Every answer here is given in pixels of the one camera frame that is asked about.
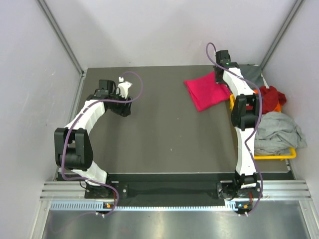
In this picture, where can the dark red t shirt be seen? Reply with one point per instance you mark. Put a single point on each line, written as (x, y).
(278, 95)

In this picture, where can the folded dark grey t shirt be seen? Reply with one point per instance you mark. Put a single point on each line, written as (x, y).
(252, 73)

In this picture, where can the light grey t shirt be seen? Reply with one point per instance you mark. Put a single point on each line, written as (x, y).
(276, 134)

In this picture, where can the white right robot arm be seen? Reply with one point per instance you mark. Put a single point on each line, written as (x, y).
(244, 117)

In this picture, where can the yellow plastic bin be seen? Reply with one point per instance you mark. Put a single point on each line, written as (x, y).
(291, 152)

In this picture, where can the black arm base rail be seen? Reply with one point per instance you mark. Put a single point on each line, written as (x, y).
(174, 189)

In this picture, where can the right aluminium corner post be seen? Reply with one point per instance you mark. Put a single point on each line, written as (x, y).
(284, 26)

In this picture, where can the left aluminium corner post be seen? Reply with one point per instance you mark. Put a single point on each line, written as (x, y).
(60, 35)

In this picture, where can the pink t shirt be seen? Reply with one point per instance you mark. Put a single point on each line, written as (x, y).
(206, 92)

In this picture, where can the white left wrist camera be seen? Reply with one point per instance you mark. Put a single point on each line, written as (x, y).
(123, 88)

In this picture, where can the orange t shirt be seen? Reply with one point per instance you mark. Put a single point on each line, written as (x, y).
(269, 107)

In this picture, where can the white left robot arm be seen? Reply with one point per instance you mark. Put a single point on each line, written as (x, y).
(73, 149)

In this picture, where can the slotted grey cable duct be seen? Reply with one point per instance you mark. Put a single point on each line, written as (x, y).
(100, 206)

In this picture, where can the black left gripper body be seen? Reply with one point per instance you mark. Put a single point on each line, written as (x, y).
(119, 108)

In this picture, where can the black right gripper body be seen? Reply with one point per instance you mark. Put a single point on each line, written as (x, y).
(218, 78)

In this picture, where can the aluminium corner post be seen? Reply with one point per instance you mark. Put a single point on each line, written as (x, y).
(60, 35)
(284, 26)

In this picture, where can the aluminium frame rail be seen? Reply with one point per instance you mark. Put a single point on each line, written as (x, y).
(274, 190)

